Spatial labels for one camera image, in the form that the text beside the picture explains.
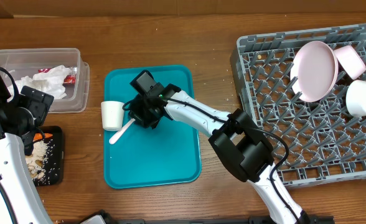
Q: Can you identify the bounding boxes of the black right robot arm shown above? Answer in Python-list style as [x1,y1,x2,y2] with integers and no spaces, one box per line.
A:
[123,83,310,223]

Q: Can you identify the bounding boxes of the white paper cup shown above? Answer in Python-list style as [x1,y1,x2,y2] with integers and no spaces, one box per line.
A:
[101,101,124,131]

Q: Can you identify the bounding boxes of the red snack wrapper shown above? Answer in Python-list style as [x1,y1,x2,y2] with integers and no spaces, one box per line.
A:
[38,67,77,85]

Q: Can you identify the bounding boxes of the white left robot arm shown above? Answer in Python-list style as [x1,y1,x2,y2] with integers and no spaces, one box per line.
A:
[0,67,54,223]

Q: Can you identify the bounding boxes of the pile of white rice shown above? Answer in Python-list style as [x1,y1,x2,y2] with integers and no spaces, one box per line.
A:
[26,141,50,170]

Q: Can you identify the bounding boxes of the pink bowl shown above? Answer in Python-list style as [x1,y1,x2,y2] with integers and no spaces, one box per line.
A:
[334,45,366,80]

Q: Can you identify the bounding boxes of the white plastic fork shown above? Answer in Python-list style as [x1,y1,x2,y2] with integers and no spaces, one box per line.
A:
[109,118,136,145]

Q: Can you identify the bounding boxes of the black food waste tray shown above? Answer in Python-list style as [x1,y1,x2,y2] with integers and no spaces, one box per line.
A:
[32,126,65,187]

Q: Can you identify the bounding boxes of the grey plastic dish rack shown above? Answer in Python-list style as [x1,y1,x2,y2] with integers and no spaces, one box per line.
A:
[230,24,366,187]

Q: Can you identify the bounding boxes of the orange carrot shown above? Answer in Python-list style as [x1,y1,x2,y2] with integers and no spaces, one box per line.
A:
[33,133,53,141]

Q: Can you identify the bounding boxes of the white napkin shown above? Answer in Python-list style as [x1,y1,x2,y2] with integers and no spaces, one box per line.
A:
[14,65,73,100]

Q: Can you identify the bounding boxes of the clear plastic waste bin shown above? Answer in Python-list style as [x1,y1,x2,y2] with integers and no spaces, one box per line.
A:
[0,48,90,113]

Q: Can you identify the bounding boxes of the large pink plate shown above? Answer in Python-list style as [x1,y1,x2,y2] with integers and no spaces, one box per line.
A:
[290,41,338,102]

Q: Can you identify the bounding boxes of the white bowl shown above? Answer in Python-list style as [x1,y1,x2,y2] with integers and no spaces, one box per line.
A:
[345,80,366,117]

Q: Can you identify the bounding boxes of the pile of peanuts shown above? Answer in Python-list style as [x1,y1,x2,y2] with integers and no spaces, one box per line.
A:
[26,157,45,179]

